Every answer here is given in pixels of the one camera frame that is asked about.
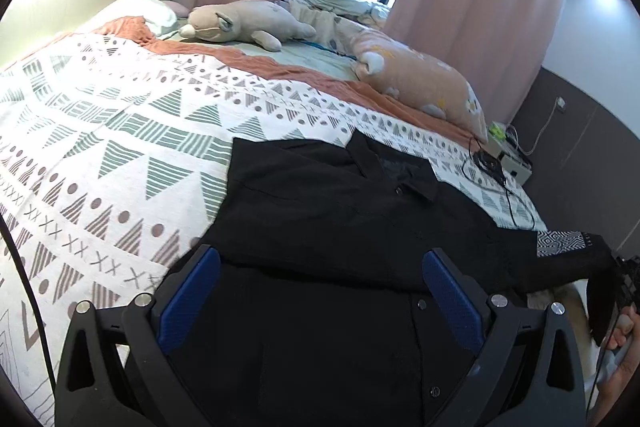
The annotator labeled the white box on nightstand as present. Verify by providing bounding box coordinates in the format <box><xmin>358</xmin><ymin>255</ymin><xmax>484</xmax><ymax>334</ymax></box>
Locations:
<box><xmin>492</xmin><ymin>137</ymin><xmax>534</xmax><ymax>188</ymax></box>

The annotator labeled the person's right hand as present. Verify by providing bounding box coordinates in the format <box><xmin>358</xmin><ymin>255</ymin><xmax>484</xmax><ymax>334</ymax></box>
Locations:
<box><xmin>595</xmin><ymin>307</ymin><xmax>640</xmax><ymax>413</ymax></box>

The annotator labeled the patterned triangle print blanket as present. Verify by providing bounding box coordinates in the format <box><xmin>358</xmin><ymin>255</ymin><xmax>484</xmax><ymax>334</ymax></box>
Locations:
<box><xmin>0</xmin><ymin>17</ymin><xmax>551</xmax><ymax>427</ymax></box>

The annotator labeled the white pillow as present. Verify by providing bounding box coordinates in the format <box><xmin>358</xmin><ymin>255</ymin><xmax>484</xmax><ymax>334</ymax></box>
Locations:
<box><xmin>82</xmin><ymin>0</ymin><xmax>182</xmax><ymax>35</ymax></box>

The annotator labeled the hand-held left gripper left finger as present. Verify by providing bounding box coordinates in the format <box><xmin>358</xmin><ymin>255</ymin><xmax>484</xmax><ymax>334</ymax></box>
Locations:
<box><xmin>54</xmin><ymin>245</ymin><xmax>223</xmax><ymax>427</ymax></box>

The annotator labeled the black shirt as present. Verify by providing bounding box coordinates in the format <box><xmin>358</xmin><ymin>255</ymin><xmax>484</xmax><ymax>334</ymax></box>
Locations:
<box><xmin>162</xmin><ymin>130</ymin><xmax>621</xmax><ymax>427</ymax></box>

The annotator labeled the black power adapter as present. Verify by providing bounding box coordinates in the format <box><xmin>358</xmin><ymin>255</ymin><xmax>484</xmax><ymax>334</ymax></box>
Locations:
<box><xmin>474</xmin><ymin>150</ymin><xmax>506</xmax><ymax>175</ymax></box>

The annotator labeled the grey plush toy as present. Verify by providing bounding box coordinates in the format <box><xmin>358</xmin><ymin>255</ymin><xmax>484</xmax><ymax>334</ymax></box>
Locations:
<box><xmin>178</xmin><ymin>0</ymin><xmax>318</xmax><ymax>52</ymax></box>

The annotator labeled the peach flower print pillow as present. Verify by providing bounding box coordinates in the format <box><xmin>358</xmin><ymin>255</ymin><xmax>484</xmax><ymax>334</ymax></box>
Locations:
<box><xmin>350</xmin><ymin>28</ymin><xmax>489</xmax><ymax>142</ymax></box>

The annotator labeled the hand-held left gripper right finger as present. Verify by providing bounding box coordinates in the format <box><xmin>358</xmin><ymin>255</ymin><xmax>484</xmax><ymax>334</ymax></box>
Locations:
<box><xmin>421</xmin><ymin>248</ymin><xmax>587</xmax><ymax>427</ymax></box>

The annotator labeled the thin black cable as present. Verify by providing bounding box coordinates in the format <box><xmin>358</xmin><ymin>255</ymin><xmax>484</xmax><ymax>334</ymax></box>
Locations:
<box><xmin>461</xmin><ymin>122</ymin><xmax>550</xmax><ymax>232</ymax></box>

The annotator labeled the thick black gripper cable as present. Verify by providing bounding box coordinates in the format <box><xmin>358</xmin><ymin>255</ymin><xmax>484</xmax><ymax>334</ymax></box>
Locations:
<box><xmin>0</xmin><ymin>212</ymin><xmax>58</xmax><ymax>393</ymax></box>

